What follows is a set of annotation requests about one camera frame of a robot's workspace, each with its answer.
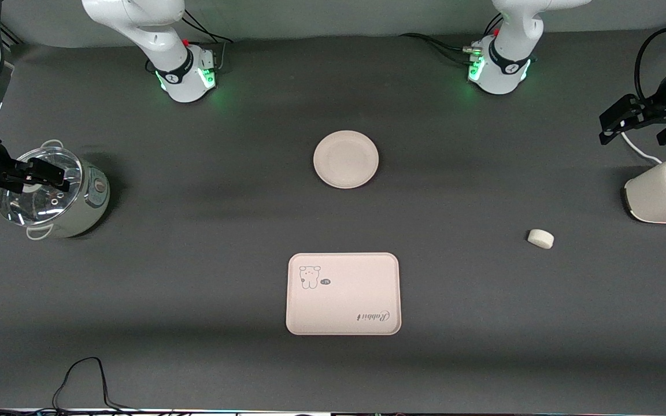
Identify round beige plate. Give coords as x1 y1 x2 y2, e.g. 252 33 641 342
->
313 130 380 190

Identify small white bun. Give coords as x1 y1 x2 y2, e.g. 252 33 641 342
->
528 229 555 250

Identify black arm base cables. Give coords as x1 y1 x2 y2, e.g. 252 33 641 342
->
398 12 504 67
180 9 234 73

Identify aluminium frame rail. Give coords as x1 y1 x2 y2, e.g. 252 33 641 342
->
1 23 23 53

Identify cream white toaster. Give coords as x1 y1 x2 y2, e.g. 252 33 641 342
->
624 158 666 224

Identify thin black loose cable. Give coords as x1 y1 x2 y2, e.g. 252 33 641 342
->
50 356 140 414

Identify beige tray with rabbit print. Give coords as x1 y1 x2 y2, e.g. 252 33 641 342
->
286 252 402 336

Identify glass pot lid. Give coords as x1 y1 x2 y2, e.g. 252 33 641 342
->
0 146 83 226

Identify black right arm base cables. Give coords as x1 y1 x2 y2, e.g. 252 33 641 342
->
180 9 234 73

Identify pale green electric pot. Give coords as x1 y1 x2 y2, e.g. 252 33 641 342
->
0 140 111 240

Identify black left arm base cables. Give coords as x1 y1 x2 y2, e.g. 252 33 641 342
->
398 12 504 67

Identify white power cord plug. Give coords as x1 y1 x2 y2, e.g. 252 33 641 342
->
621 132 664 165

